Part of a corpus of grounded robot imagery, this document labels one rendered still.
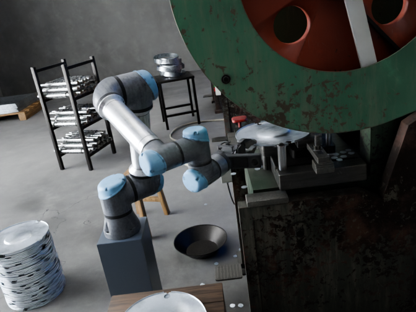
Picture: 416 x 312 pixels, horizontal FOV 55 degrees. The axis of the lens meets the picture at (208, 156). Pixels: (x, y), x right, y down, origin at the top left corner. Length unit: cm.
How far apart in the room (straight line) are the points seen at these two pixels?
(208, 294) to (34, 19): 768
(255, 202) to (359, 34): 62
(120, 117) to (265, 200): 55
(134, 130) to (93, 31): 718
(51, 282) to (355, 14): 181
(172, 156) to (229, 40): 36
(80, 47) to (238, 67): 752
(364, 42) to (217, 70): 37
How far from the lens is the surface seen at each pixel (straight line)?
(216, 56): 99
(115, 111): 129
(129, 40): 821
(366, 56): 109
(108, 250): 167
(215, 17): 98
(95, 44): 835
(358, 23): 107
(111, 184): 159
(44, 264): 215
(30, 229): 222
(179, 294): 144
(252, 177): 151
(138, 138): 118
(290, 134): 151
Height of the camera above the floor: 129
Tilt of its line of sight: 21 degrees down
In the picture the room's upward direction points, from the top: 8 degrees counter-clockwise
